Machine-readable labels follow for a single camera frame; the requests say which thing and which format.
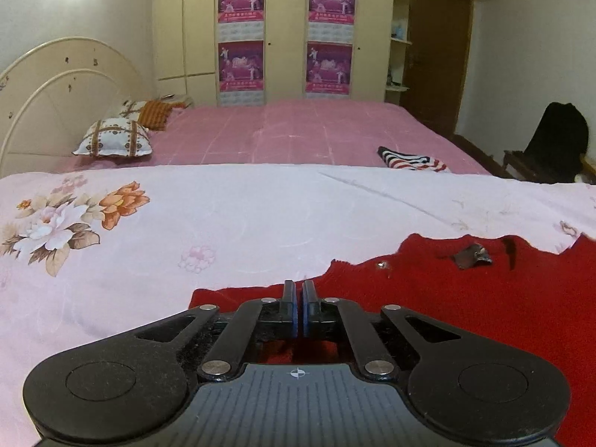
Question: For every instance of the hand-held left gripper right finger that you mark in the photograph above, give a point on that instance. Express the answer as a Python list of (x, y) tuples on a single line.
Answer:
[(307, 321)]

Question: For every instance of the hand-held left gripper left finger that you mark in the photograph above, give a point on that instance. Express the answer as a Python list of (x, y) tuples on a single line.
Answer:
[(293, 321)]

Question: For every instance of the red sequined sweater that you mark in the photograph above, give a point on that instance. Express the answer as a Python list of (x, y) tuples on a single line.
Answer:
[(512, 298)]

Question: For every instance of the white floral bedsheet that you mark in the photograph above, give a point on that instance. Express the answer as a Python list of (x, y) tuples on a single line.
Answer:
[(233, 214)]

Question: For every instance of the pink bedsheet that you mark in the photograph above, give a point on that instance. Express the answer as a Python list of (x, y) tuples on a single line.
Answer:
[(302, 135)]

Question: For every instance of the striped folded cloth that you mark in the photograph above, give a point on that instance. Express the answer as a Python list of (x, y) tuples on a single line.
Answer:
[(412, 160)]

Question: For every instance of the orange striped cushion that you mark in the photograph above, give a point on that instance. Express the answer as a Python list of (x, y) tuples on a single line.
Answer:
[(158, 112)]

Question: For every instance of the large white patterned pillow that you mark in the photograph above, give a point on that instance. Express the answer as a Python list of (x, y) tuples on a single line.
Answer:
[(114, 137)]

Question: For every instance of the small white patterned pillow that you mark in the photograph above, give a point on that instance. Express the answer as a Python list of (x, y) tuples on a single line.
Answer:
[(132, 109)]

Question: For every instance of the cream wardrobe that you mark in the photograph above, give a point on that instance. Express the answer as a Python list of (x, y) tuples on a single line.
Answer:
[(286, 32)]

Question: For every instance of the cream corner shelf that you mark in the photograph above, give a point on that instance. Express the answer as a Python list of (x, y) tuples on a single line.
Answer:
[(400, 42)]

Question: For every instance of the brown wooden door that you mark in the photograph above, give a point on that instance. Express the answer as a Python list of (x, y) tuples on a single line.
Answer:
[(437, 56)]

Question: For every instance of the black jacket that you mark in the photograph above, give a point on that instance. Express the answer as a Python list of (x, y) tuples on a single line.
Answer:
[(556, 142)]

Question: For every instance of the cream round headboard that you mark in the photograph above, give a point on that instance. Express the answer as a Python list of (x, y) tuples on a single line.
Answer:
[(56, 88)]

